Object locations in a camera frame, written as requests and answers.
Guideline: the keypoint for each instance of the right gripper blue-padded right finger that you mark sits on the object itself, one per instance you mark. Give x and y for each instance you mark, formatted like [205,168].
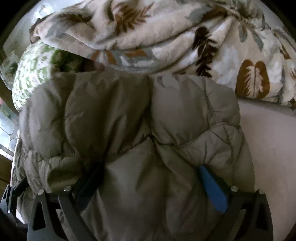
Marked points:
[244,215]

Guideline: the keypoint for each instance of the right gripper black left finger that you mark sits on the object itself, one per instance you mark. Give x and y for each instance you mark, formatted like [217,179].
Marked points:
[51,211]

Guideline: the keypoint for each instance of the olive green puffer jacket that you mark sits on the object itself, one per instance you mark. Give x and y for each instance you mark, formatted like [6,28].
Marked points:
[140,140]

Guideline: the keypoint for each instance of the window with glass panes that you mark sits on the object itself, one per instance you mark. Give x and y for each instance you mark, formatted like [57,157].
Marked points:
[9,131]

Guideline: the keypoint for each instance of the quilted beige mattress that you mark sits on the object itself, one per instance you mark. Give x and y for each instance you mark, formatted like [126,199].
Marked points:
[270,132]

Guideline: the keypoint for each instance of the green white patterned pillow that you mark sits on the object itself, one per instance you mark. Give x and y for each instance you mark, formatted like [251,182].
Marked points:
[38,64]

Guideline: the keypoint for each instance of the leaf print blanket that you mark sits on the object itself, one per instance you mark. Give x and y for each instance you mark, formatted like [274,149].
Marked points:
[227,41]

